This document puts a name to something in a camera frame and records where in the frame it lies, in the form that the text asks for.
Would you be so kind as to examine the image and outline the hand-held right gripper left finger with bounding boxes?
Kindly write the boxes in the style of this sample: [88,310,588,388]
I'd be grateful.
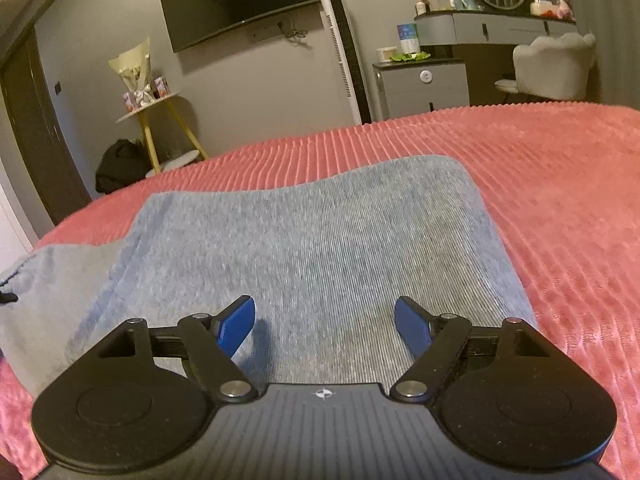
[95,296,257,404]

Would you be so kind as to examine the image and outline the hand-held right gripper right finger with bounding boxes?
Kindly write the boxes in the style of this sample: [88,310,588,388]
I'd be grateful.
[390,296,551,404]

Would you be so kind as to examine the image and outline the grey pants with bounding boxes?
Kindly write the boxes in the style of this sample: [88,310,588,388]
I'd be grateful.
[0,154,540,396]

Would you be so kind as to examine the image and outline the black bag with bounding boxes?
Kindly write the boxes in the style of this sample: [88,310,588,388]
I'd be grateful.
[95,139,153,195]

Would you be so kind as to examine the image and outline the pink ribbed blanket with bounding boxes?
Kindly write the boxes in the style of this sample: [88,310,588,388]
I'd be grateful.
[0,100,640,480]

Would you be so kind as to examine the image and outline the yellow-legged side table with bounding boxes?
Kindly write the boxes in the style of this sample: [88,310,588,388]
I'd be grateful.
[116,92,210,179]

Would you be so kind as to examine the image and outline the small grey cabinet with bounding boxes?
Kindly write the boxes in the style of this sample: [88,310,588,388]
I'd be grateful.
[372,57,471,121]

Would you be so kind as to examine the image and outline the dark brown door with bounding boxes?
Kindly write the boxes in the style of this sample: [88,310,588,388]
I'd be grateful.
[0,25,93,226]

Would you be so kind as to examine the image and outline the white tower fan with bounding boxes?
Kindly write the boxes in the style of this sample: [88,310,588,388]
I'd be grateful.
[317,0,372,125]

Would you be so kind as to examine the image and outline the cream wrapped bouquet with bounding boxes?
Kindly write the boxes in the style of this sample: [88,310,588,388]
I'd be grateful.
[108,37,152,111]

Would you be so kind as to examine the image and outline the blue and white canister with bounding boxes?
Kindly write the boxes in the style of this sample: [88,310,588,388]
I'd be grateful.
[397,23,421,55]

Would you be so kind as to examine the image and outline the white shell-back chair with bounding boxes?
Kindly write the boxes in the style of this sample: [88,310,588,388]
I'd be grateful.
[495,32,597,102]

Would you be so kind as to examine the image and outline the grey vanity desk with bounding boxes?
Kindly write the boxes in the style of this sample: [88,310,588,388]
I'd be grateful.
[414,9,578,106]

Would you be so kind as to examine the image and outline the grey curtain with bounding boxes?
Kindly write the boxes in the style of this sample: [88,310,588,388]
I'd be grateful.
[530,0,640,106]

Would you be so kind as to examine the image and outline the black cable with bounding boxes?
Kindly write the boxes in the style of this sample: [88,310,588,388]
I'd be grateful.
[277,20,308,46]

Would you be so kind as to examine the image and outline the black wall television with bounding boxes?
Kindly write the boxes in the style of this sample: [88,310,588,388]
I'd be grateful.
[157,0,322,53]

